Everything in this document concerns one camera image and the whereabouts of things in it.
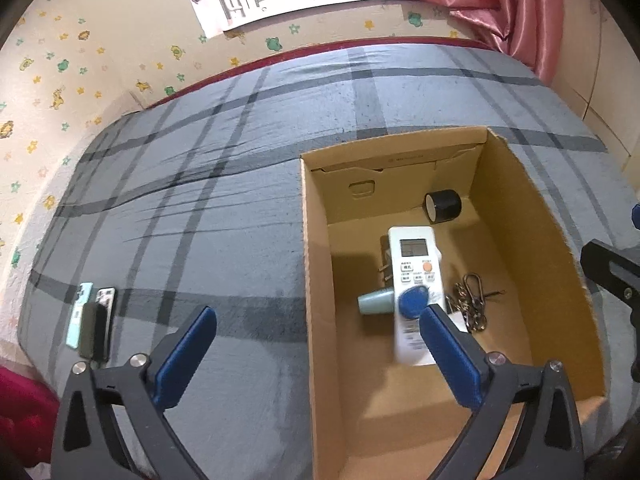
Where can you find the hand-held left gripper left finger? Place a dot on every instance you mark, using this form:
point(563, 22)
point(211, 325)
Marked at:
point(185, 355)

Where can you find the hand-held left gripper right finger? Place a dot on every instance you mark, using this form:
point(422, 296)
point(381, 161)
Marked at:
point(450, 355)

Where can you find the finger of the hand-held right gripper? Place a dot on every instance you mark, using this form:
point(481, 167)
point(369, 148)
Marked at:
point(636, 215)
point(610, 270)

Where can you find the white plug charger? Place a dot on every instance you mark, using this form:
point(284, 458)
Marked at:
point(457, 320)

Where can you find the key bunch with carabiner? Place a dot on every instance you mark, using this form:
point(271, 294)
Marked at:
point(472, 300)

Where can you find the blue key fob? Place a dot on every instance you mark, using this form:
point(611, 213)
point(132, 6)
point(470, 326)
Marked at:
point(412, 302)

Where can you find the brown cardboard box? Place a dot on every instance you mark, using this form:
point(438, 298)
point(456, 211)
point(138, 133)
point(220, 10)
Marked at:
point(350, 360)

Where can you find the white remote control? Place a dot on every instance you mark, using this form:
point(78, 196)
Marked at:
point(415, 260)

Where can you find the black tape roll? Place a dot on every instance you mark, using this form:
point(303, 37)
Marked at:
point(445, 206)

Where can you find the dark phone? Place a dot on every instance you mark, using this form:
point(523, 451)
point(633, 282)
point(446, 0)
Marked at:
point(95, 332)

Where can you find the silver phone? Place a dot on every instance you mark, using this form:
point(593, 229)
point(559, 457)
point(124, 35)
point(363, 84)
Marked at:
point(106, 296)

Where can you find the mint green phone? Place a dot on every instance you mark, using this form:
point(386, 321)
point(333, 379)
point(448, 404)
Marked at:
point(75, 315)

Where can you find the cream cabinet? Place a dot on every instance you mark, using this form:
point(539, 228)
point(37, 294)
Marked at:
point(605, 85)

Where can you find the red cloth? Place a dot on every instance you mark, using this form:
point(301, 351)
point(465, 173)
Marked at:
point(25, 410)

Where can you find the grey plaid blanket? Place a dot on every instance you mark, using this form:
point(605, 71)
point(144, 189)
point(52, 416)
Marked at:
point(200, 185)

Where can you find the pink satin curtain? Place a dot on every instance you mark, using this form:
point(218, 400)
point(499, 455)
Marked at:
point(500, 0)

